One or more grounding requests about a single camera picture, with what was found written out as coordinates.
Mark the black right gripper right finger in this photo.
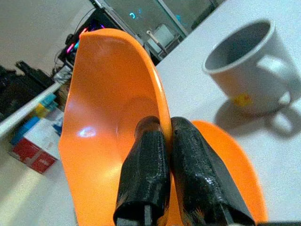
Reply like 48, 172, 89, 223
170, 116, 256, 226

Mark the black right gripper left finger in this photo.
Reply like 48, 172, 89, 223
112, 116, 172, 226

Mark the orange plastic bowl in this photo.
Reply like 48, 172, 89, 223
57, 28, 269, 226

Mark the white ceramic mug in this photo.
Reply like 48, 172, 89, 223
201, 18, 301, 118

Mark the red and white box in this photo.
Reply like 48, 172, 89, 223
8, 117, 64, 175

